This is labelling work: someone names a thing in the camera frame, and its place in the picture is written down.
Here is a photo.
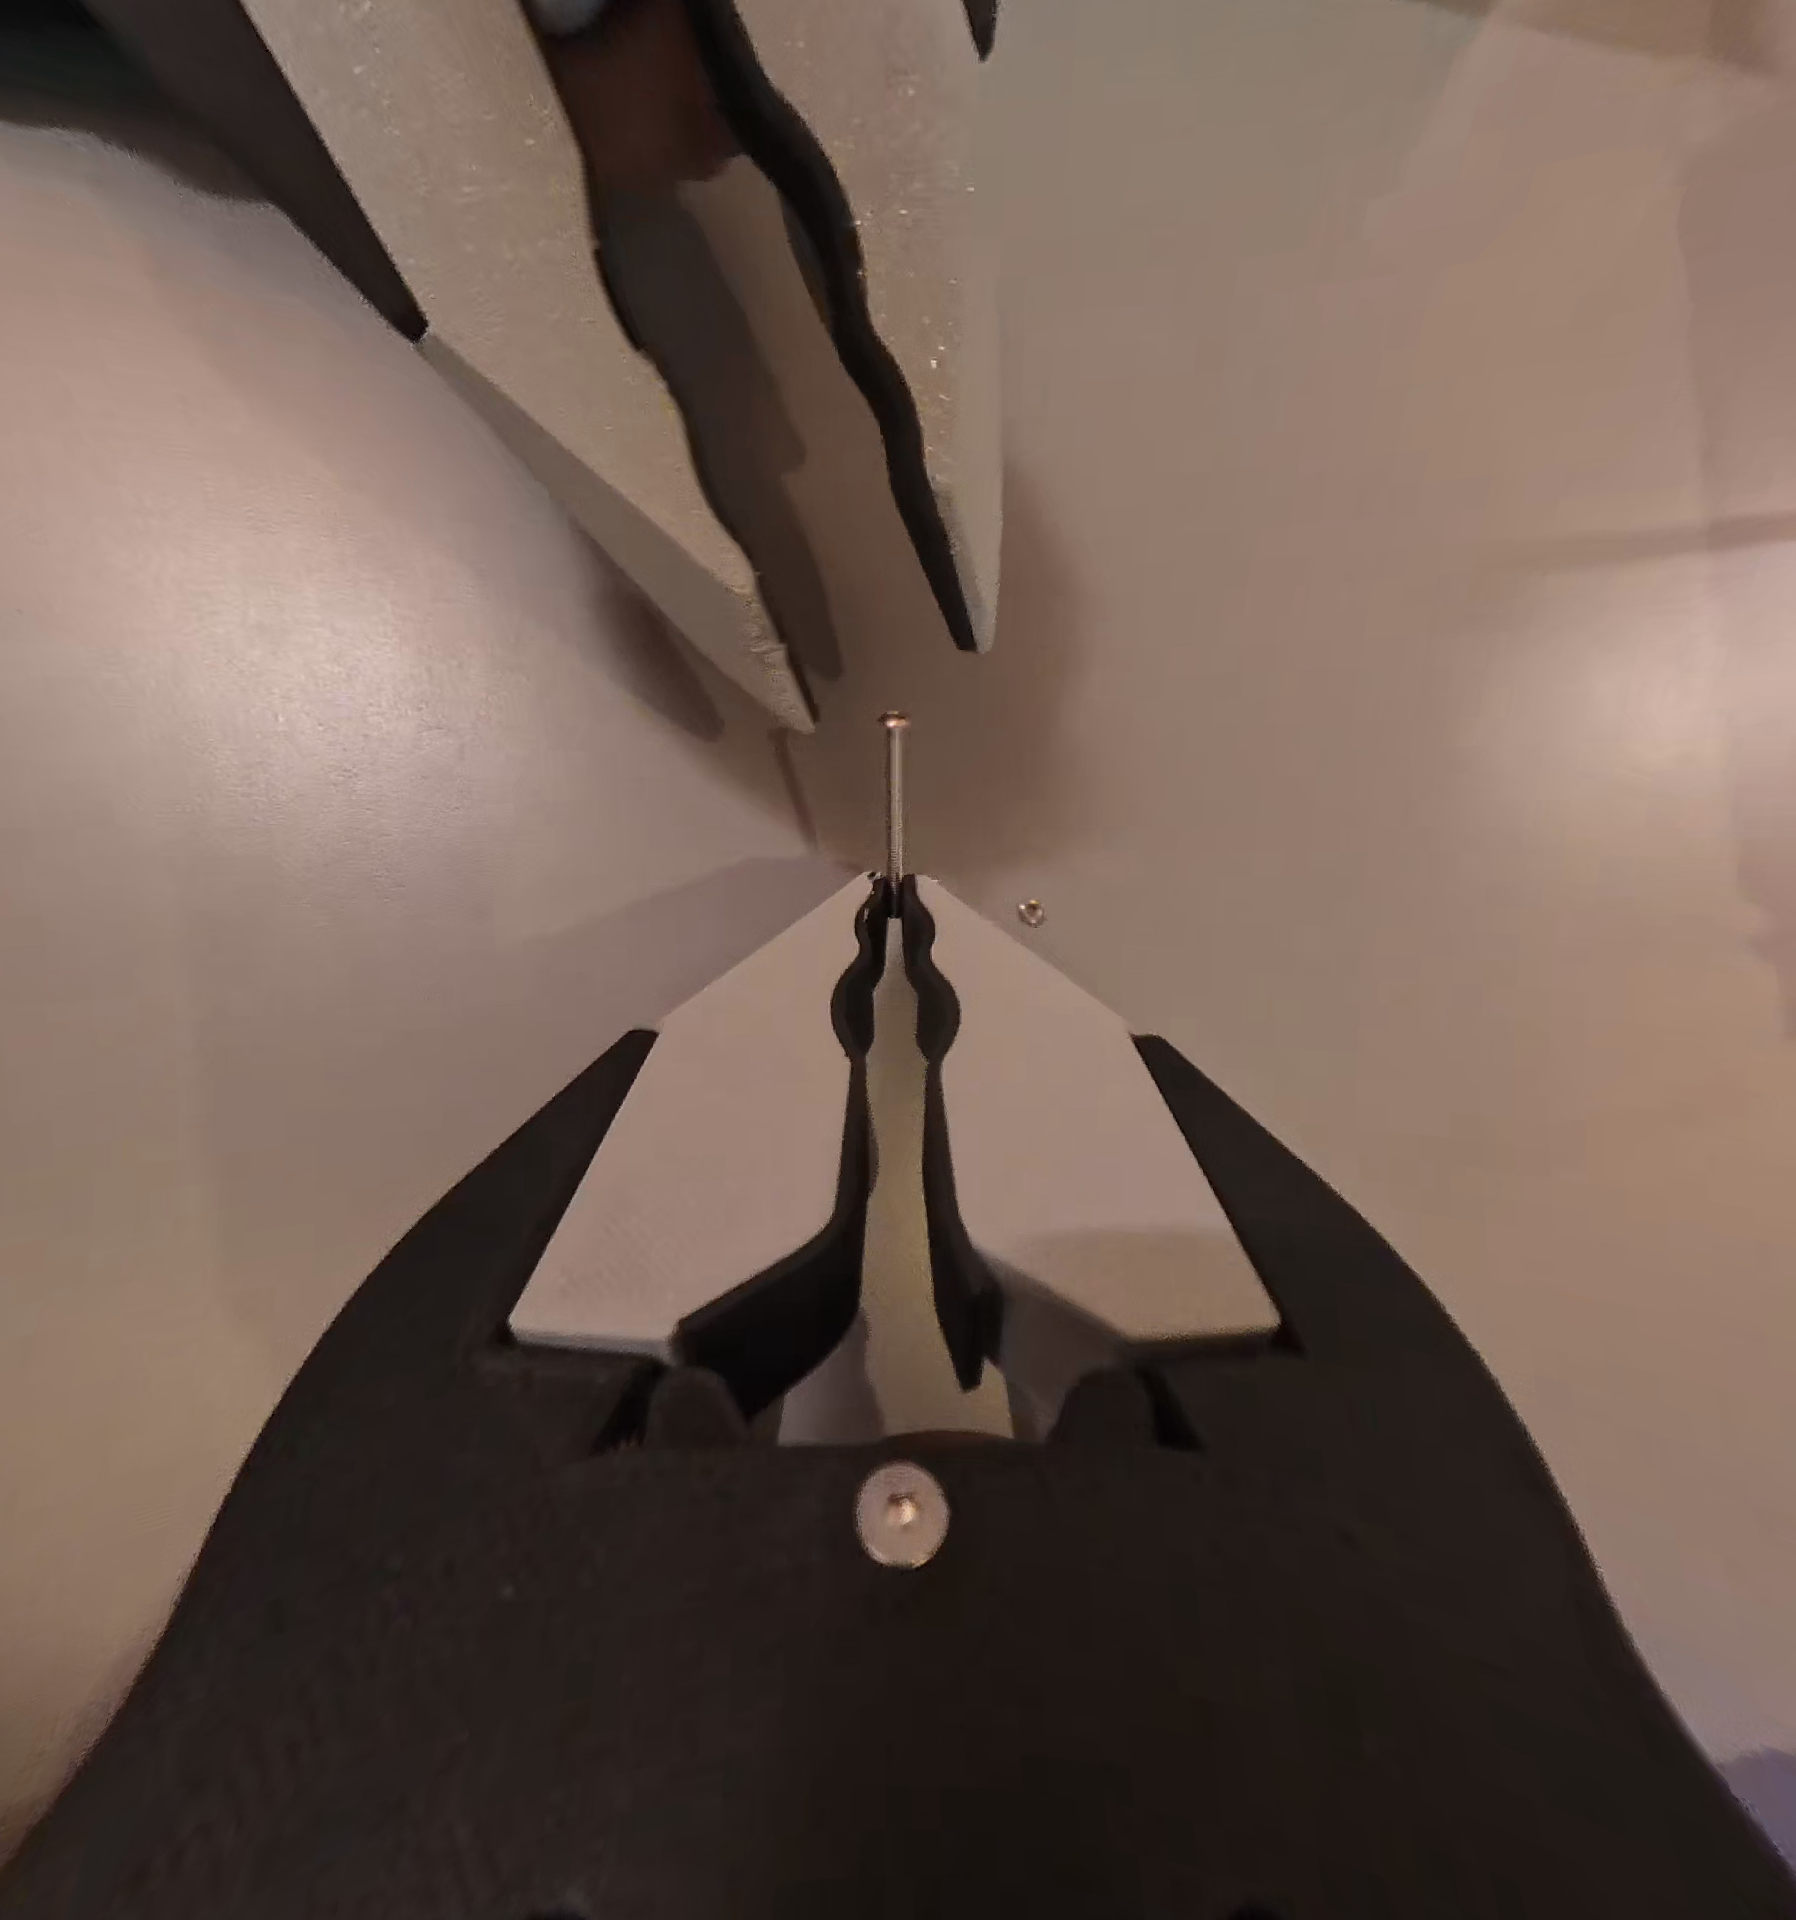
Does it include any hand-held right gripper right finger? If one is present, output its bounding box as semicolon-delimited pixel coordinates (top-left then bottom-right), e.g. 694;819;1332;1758
898;876;1284;1434

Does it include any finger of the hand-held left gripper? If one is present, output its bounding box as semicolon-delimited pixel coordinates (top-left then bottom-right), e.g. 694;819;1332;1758
683;0;1006;654
237;0;822;738

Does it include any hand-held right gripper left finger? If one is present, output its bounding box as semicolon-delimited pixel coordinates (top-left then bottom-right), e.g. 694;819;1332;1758
506;874;894;1422

